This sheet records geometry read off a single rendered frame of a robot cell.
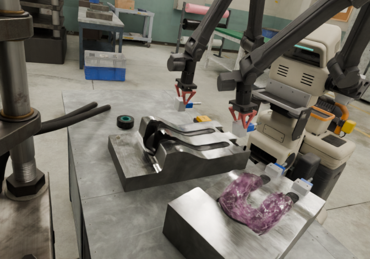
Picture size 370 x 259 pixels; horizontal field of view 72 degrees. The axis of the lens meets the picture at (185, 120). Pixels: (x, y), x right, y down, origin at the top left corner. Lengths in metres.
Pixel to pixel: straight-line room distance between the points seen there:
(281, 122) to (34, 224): 1.11
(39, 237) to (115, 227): 0.19
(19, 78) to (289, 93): 1.05
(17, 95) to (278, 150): 1.10
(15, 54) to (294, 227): 0.82
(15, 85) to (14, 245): 0.39
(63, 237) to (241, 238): 1.32
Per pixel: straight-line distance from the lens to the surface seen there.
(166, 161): 0.84
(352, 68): 1.07
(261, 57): 0.88
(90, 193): 0.86
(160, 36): 7.67
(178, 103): 1.17
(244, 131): 1.03
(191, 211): 0.68
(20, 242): 0.80
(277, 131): 1.36
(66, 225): 1.86
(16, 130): 0.73
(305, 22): 0.84
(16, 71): 0.72
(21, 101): 0.75
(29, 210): 0.87
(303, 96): 1.25
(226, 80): 0.93
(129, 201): 0.83
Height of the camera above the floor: 1.39
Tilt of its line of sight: 26 degrees down
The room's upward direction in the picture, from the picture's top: 11 degrees clockwise
